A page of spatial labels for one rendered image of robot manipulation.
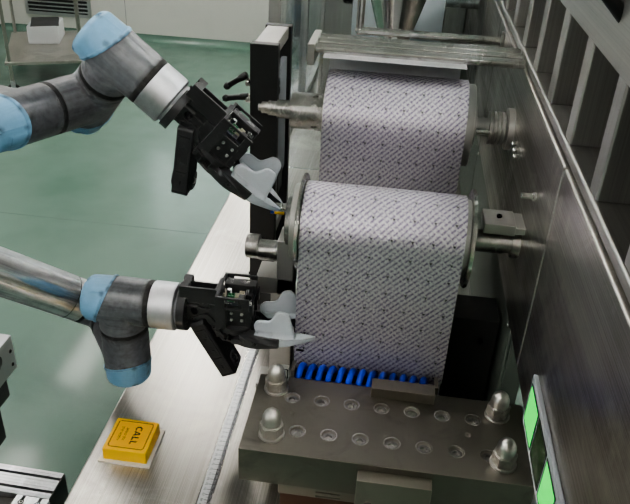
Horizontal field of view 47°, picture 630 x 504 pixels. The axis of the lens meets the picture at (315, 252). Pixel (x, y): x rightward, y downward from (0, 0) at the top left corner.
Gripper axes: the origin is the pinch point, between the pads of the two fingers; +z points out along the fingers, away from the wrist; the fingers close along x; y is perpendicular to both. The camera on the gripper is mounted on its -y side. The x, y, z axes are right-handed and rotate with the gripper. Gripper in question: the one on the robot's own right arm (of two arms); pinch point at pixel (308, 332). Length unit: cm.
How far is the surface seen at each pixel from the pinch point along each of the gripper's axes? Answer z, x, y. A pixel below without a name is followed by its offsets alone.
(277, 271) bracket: -6.2, 7.2, 6.0
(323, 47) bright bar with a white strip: -3.1, 30.0, 36.1
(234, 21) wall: -140, 556, -86
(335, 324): 4.1, -0.1, 2.2
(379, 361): 11.4, -0.1, -3.9
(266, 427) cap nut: -3.2, -17.6, -3.7
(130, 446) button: -25.4, -12.3, -16.6
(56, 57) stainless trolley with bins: -233, 398, -83
